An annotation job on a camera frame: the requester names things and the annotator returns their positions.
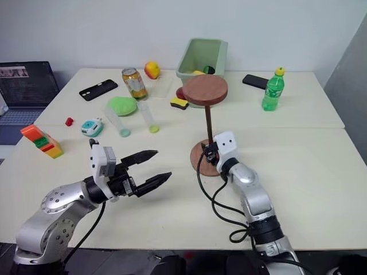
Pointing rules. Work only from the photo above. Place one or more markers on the wooden pole with round top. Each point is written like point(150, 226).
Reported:
point(205, 90)

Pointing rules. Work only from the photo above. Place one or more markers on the white object beside laptop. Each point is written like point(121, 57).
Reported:
point(3, 106)

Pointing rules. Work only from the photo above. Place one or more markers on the red round fruit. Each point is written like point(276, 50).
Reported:
point(179, 92)

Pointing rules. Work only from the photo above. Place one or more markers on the green crumpled lump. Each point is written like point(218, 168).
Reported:
point(121, 106)

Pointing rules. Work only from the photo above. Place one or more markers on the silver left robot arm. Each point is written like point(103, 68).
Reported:
point(57, 206)

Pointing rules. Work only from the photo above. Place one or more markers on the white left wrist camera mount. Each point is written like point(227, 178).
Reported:
point(100, 163)

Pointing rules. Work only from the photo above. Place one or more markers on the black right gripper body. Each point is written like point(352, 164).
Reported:
point(211, 154)

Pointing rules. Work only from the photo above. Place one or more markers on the round wooden base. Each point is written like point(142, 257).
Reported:
point(200, 164)

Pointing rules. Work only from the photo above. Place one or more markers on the black phone case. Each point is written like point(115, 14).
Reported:
point(98, 90)

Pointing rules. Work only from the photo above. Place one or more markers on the orange green toy block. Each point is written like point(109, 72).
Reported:
point(43, 141)

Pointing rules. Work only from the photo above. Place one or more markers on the small red block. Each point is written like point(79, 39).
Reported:
point(69, 122)

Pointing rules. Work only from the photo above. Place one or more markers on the green soda bottle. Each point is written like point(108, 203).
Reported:
point(272, 91)

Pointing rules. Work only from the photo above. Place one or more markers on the dark rounded shape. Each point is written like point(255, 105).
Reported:
point(167, 263)

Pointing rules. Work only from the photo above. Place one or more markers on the dark laptop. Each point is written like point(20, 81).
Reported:
point(27, 86)

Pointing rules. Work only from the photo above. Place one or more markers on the black smartphone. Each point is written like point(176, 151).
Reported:
point(255, 81)

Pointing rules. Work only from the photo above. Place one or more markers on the yellow and black sponge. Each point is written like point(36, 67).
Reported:
point(179, 102)

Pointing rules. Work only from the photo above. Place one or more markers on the yellow green drink can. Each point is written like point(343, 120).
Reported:
point(134, 84)

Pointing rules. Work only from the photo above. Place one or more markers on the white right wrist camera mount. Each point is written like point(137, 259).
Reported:
point(226, 146)

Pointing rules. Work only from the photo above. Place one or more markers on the yellow item in bin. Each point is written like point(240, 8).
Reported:
point(198, 72)

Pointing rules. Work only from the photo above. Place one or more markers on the clear plastic tray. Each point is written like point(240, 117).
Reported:
point(160, 87)

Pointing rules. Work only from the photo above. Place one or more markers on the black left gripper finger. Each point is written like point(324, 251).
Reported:
point(140, 157)
point(155, 182)

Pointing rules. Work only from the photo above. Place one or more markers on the yellow red apple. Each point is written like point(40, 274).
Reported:
point(152, 69)

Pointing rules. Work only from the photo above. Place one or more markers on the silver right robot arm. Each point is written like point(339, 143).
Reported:
point(253, 200)

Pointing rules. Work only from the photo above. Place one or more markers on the clear tube with yellow-green base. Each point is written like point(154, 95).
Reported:
point(149, 117)

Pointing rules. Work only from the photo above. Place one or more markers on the clear tube with teal base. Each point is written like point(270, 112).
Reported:
point(119, 123)

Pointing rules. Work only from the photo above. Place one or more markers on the dark green round item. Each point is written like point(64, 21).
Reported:
point(209, 69)

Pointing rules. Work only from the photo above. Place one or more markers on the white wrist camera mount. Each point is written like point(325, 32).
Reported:
point(226, 146)
point(100, 163)

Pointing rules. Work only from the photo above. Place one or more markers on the green plastic bin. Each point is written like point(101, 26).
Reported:
point(213, 53)

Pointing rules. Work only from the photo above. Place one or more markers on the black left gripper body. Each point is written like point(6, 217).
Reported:
point(121, 182)

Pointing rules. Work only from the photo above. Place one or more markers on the grey partition panel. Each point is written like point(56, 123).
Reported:
point(348, 100)

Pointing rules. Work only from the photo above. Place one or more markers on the teal and white gadget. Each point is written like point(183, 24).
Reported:
point(91, 127)

